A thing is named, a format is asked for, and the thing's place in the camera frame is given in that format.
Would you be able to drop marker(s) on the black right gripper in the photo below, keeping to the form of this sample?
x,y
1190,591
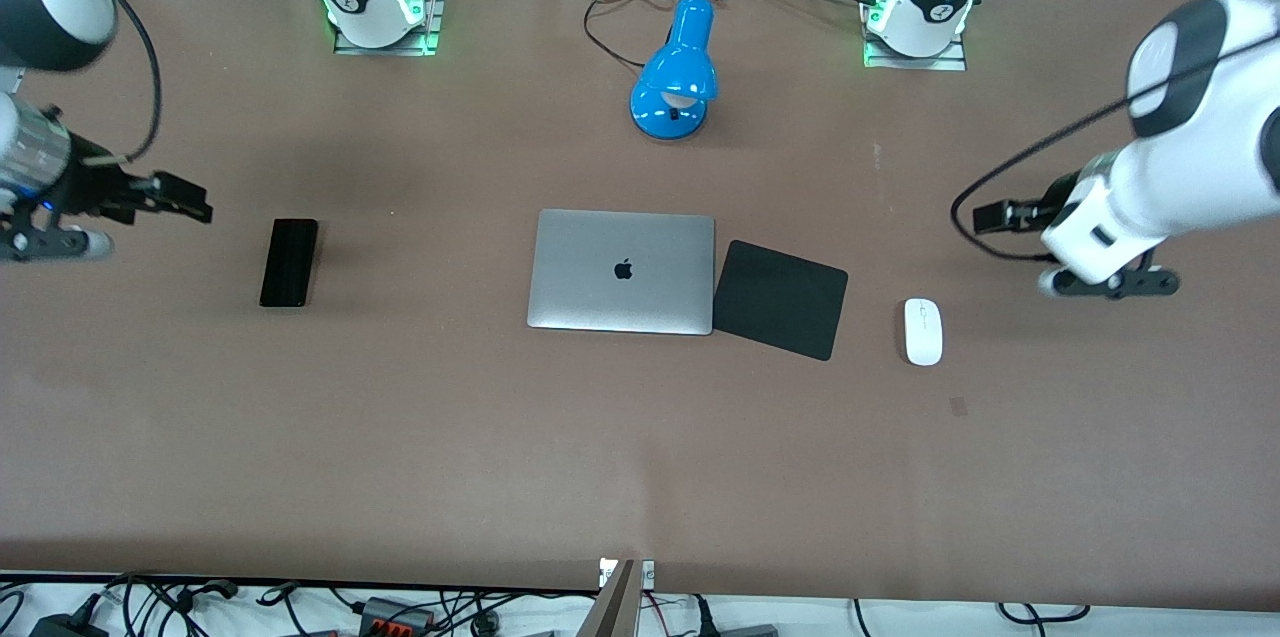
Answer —
x,y
98,189

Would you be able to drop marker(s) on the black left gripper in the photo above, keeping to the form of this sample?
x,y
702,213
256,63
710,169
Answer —
x,y
1052,200

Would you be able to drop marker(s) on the black smartphone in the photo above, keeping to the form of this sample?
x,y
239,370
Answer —
x,y
289,263

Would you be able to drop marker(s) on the white computer mouse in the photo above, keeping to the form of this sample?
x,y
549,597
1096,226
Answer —
x,y
923,331

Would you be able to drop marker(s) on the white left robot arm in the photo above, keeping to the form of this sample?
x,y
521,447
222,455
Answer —
x,y
1180,177

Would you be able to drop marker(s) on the black mouse pad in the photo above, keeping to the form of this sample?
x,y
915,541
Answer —
x,y
780,302

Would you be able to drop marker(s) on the blue desk lamp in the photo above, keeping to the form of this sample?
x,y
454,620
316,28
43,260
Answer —
x,y
678,67

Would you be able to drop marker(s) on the silver closed laptop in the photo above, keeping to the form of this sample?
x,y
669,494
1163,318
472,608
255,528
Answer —
x,y
620,272

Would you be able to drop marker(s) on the black power adapter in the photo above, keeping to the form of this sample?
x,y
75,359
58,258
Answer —
x,y
68,626

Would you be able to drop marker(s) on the grey device with orange buttons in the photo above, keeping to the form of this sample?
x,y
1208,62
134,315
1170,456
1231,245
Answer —
x,y
398,614

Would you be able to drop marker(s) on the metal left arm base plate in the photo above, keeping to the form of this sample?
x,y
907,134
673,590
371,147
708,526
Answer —
x,y
940,64

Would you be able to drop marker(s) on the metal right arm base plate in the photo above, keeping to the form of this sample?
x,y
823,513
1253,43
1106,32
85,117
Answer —
x,y
345,47

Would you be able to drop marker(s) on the wooden post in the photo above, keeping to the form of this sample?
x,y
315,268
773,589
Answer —
x,y
618,607

